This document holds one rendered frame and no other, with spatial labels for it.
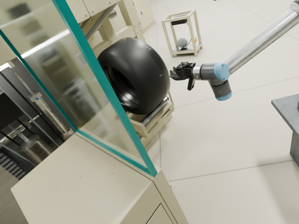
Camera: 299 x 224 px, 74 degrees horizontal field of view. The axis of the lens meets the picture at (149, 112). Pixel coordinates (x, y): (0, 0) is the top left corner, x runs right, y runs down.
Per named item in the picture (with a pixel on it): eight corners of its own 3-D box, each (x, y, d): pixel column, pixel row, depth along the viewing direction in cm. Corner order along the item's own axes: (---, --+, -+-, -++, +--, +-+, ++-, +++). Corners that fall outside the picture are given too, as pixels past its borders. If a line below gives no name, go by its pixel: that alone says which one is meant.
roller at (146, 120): (137, 126, 150) (142, 129, 148) (137, 123, 146) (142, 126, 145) (164, 98, 166) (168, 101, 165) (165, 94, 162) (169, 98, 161)
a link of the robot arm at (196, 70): (210, 74, 111) (201, 84, 106) (202, 74, 114) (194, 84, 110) (206, 60, 106) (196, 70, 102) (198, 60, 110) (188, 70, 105)
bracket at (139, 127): (145, 135, 145) (140, 126, 139) (113, 122, 171) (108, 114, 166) (148, 132, 146) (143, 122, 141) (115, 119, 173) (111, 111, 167)
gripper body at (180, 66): (180, 62, 118) (197, 60, 109) (184, 74, 122) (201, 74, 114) (173, 68, 114) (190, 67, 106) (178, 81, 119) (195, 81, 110)
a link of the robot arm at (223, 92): (228, 87, 115) (223, 70, 109) (236, 98, 106) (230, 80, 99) (212, 94, 118) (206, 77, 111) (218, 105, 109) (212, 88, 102)
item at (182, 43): (197, 56, 400) (188, 15, 354) (171, 58, 435) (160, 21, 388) (203, 48, 420) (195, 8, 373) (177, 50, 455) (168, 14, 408)
